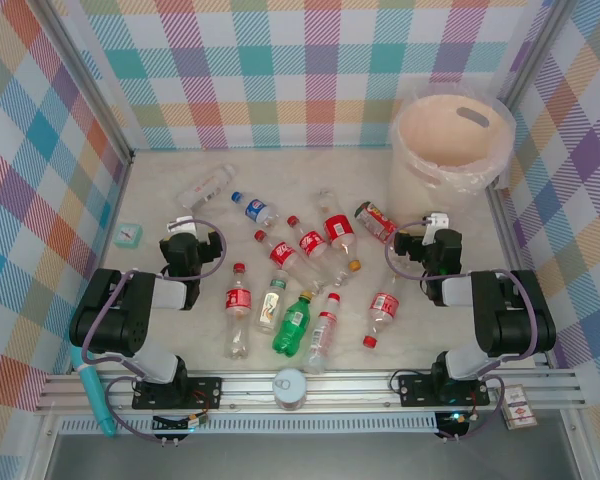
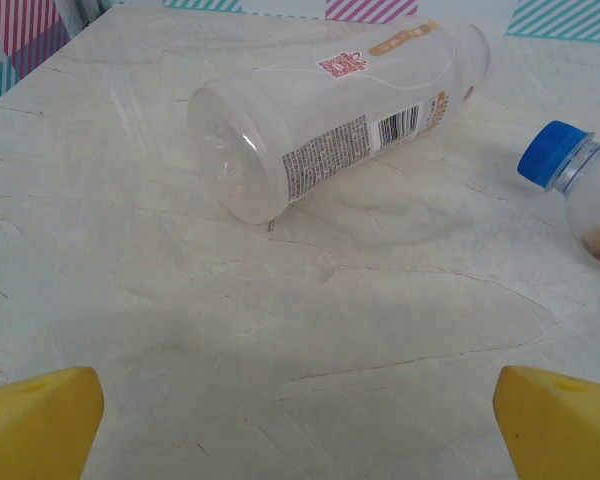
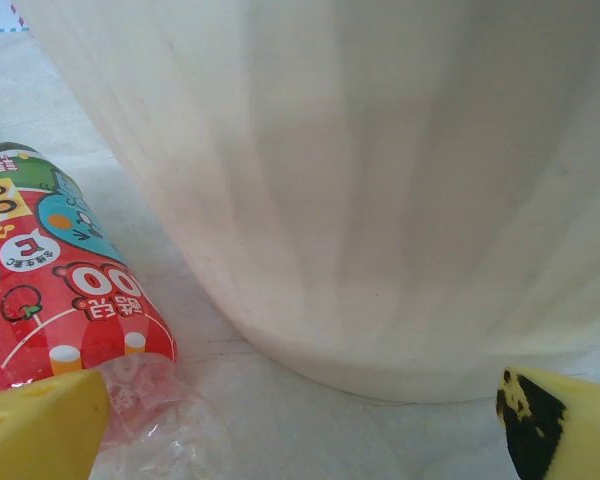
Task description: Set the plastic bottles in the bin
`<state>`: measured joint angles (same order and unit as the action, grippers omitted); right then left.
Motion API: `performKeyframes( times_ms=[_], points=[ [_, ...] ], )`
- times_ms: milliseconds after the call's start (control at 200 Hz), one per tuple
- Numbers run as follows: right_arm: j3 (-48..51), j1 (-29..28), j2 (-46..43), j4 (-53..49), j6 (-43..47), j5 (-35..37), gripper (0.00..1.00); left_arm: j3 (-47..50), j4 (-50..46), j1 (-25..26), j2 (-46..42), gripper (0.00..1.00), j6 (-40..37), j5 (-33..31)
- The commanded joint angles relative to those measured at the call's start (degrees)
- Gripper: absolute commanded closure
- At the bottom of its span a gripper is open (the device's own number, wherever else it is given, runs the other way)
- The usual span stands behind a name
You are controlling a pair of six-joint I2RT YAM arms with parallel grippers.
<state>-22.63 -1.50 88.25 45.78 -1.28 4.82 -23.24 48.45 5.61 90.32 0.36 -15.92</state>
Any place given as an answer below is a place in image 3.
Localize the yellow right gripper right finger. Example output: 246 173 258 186
495 365 600 480

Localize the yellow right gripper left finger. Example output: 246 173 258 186
0 368 112 480

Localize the white plastic bin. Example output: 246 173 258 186
9 0 600 404

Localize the red label juice bottle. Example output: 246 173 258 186
0 142 231 480

